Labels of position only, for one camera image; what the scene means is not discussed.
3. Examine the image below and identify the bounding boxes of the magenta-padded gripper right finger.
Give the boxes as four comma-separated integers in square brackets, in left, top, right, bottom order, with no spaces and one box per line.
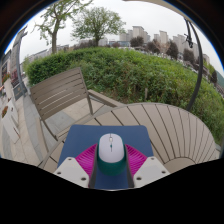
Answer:
[124,143,171,190]

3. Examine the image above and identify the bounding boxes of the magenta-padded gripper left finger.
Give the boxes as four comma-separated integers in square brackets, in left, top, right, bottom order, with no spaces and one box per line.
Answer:
[53,143,100,190]

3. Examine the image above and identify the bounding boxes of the white and teal computer mouse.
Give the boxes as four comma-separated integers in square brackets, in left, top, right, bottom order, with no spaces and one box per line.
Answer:
[96,132,128,177]

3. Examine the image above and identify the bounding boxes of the dark blue mouse pad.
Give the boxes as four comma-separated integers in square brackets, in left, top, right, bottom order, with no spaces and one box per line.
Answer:
[57,124,155,191]

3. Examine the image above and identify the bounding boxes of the slatted beige outdoor chair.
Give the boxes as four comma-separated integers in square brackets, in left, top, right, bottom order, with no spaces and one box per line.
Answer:
[29,66,126,141]

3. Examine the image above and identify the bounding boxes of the green hedge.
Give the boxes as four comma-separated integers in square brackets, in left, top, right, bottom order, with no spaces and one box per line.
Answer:
[25,46,224,144]

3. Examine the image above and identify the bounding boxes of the beige parasol with dark pole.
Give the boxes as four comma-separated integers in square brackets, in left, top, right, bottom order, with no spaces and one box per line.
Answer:
[121,0,205,113]

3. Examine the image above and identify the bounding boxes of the thin sparse-leaved tree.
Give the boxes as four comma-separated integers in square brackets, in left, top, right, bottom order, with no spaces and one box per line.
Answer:
[34,0,94,54]

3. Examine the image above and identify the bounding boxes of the group of apartment buildings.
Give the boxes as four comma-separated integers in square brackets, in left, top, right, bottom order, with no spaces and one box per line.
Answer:
[118,25,211,66]

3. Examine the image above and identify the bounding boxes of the round leafy green tree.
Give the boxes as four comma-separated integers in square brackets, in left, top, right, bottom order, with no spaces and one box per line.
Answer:
[71,6,127,48]

